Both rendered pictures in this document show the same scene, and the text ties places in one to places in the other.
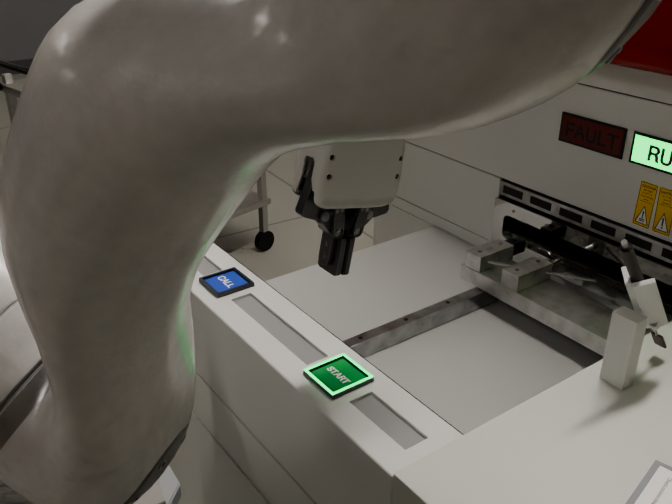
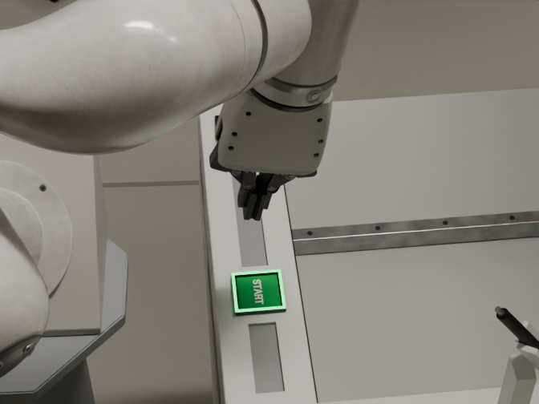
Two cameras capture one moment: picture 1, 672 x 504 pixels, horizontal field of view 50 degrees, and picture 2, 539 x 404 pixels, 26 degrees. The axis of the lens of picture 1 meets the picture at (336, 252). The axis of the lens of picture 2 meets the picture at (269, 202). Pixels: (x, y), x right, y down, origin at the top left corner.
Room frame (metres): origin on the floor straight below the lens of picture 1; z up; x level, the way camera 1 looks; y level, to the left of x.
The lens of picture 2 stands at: (-0.05, -0.42, 1.97)
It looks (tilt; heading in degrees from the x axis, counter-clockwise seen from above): 47 degrees down; 30
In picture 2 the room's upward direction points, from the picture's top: straight up
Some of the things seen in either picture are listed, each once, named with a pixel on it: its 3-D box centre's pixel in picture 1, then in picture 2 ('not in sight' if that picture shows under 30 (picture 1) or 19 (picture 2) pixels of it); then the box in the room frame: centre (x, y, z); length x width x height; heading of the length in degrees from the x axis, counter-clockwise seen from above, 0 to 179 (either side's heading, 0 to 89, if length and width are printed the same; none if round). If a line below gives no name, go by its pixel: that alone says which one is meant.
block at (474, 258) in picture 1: (489, 254); not in sight; (1.07, -0.26, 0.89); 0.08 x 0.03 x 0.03; 126
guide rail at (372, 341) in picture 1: (426, 318); (476, 228); (0.97, -0.14, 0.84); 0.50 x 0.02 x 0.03; 126
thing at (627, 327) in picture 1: (636, 323); (536, 375); (0.64, -0.32, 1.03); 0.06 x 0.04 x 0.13; 126
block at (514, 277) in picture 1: (526, 273); not in sight; (1.01, -0.30, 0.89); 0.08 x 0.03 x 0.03; 126
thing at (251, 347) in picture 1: (279, 374); (248, 249); (0.74, 0.07, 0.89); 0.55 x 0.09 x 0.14; 36
